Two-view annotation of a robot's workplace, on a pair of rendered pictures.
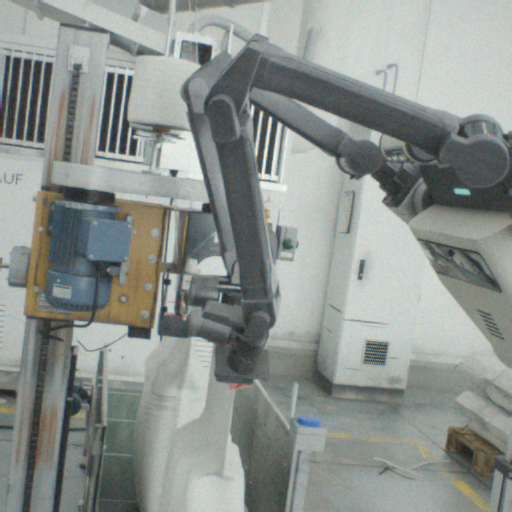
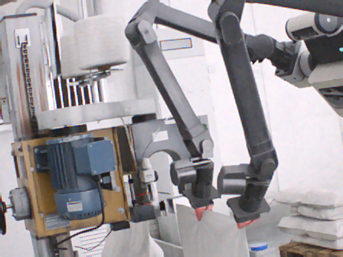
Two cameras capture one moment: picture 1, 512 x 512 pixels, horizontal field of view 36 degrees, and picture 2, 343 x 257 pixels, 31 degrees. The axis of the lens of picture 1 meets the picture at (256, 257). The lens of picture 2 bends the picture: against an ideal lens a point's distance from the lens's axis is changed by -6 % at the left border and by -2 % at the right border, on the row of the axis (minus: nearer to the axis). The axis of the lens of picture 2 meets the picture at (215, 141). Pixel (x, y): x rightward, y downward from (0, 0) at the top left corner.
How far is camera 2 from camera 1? 52 cm
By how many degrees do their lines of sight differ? 16
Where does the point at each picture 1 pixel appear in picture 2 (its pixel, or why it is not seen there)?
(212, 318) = (231, 177)
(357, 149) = (257, 41)
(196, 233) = (139, 139)
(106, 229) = (98, 149)
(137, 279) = not seen: hidden behind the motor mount
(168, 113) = (112, 53)
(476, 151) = not seen: outside the picture
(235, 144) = (237, 44)
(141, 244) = not seen: hidden behind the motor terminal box
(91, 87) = (35, 55)
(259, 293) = (265, 146)
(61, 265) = (68, 187)
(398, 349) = (219, 207)
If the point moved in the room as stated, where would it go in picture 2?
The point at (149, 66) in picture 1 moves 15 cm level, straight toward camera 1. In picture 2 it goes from (89, 24) to (103, 14)
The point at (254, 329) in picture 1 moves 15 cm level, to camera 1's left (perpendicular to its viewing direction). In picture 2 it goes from (266, 173) to (206, 184)
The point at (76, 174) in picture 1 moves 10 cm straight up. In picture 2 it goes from (62, 115) to (57, 82)
